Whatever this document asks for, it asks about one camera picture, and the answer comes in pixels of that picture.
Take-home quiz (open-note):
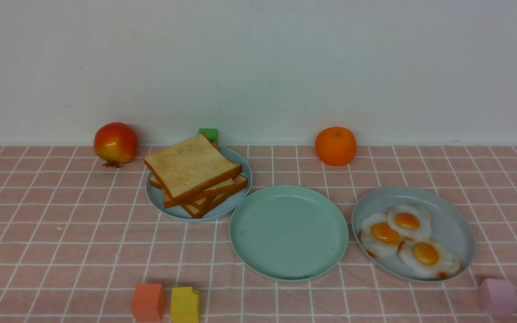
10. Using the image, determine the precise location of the fried egg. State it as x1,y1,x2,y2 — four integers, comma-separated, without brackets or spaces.
397,239,462,280
358,213,403,259
386,204,432,241

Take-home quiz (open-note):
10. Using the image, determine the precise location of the green cube block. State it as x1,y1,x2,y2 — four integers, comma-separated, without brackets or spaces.
198,128,218,143

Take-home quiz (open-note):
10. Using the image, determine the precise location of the teal centre plate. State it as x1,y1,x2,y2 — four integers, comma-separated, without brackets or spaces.
228,185,349,282

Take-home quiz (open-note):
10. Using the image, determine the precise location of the orange fruit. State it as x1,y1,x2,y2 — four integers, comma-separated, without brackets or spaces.
315,127,357,167

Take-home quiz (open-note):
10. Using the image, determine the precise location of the blue-grey bread plate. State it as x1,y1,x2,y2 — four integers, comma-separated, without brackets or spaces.
145,146,253,223

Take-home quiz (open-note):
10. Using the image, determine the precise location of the yellow cube block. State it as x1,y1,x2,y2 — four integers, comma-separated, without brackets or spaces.
171,286,200,323

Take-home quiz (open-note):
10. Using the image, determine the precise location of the grey egg plate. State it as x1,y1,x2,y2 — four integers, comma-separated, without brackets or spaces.
351,186,476,283

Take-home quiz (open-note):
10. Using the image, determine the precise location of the orange cube block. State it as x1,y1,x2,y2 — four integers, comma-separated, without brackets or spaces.
131,284,166,322

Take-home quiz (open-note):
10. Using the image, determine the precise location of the pink cube block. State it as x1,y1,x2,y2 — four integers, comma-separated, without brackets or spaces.
478,278,517,316

